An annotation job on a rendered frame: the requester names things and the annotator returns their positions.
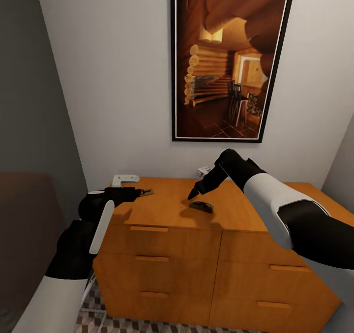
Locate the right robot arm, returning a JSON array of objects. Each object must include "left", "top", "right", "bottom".
[{"left": 189, "top": 149, "right": 354, "bottom": 313}]

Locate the mousetrap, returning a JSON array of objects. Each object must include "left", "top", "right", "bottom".
[
  {"left": 189, "top": 200, "right": 214, "bottom": 214},
  {"left": 140, "top": 189, "right": 154, "bottom": 197}
]

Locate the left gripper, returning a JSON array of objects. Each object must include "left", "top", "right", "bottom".
[{"left": 105, "top": 186, "right": 142, "bottom": 205}]

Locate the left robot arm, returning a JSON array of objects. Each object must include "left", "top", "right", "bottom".
[{"left": 12, "top": 175, "right": 142, "bottom": 333}]

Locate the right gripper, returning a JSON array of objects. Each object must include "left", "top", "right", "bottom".
[{"left": 189, "top": 171, "right": 221, "bottom": 199}]

